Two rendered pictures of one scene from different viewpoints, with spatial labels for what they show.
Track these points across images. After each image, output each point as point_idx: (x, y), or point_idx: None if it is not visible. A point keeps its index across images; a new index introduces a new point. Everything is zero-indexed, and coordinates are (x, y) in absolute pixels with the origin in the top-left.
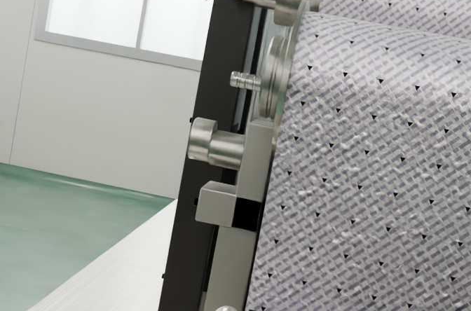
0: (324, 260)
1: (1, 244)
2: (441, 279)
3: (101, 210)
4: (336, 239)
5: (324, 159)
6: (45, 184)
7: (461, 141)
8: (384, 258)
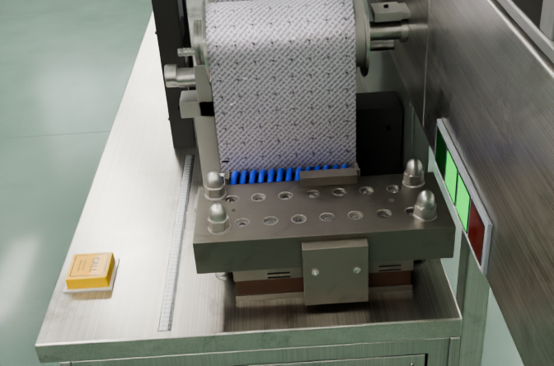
0: (251, 131)
1: (21, 35)
2: (307, 124)
3: None
4: (253, 120)
5: (237, 86)
6: None
7: (300, 62)
8: (278, 123)
